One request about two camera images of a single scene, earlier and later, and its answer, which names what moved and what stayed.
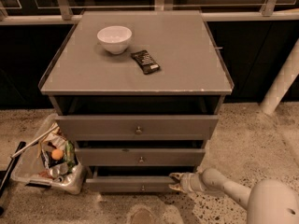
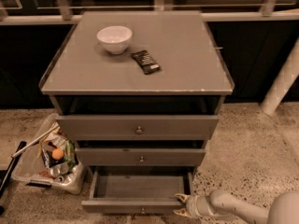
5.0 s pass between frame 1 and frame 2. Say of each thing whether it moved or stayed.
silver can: stayed
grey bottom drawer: moved
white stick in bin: stayed
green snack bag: stayed
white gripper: moved
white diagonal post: stayed
